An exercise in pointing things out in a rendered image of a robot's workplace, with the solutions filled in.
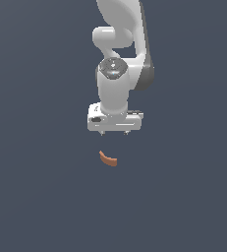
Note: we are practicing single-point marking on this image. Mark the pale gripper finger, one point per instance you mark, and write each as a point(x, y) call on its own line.
point(102, 132)
point(126, 132)

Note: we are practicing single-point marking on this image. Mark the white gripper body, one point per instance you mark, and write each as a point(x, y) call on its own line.
point(115, 121)

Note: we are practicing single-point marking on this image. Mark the curved orange object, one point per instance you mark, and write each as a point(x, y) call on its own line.
point(108, 159)

